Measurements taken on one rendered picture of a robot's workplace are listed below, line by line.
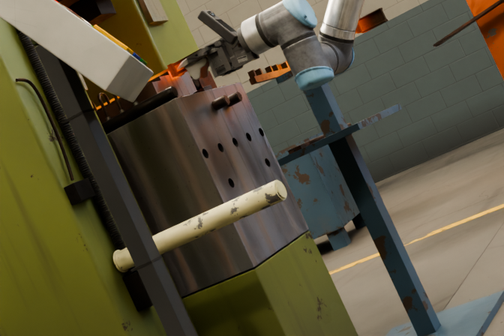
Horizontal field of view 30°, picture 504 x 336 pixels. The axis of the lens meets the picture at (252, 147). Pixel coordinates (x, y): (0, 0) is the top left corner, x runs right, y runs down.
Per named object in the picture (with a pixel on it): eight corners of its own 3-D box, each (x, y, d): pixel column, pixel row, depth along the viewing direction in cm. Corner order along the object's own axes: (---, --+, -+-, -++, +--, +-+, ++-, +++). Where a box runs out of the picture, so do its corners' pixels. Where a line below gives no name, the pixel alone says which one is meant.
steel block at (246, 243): (309, 229, 257) (241, 81, 258) (254, 267, 223) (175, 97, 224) (152, 295, 281) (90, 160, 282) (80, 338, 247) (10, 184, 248)
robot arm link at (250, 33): (250, 14, 225) (265, 13, 234) (233, 23, 227) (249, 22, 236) (265, 49, 225) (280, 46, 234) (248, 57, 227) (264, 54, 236)
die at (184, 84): (199, 97, 248) (186, 67, 248) (163, 106, 230) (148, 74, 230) (82, 157, 266) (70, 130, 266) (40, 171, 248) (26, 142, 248)
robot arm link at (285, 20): (310, 29, 219) (293, -10, 220) (266, 52, 225) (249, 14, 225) (324, 28, 228) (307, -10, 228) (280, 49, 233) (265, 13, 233)
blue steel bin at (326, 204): (377, 218, 665) (333, 126, 667) (351, 244, 590) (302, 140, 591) (233, 279, 706) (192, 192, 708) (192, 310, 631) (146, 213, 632)
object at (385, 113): (402, 109, 294) (399, 103, 294) (360, 129, 258) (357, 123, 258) (322, 145, 308) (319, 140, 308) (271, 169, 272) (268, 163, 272)
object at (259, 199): (292, 198, 196) (281, 175, 196) (282, 203, 191) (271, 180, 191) (131, 268, 215) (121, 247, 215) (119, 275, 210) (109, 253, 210)
